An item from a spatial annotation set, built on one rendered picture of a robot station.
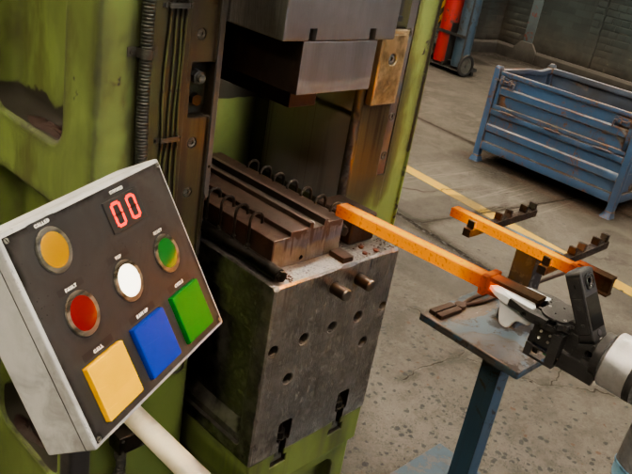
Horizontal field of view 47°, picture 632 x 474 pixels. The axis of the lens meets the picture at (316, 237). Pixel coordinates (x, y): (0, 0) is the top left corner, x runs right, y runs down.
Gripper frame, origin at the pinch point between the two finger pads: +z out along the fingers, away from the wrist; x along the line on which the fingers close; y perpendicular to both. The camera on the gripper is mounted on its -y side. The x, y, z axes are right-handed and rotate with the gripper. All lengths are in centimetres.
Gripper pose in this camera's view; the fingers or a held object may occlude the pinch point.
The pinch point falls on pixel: (500, 284)
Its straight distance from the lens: 125.9
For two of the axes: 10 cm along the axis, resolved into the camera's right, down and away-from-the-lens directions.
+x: 7.0, -1.9, 6.9
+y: -1.8, 8.9, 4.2
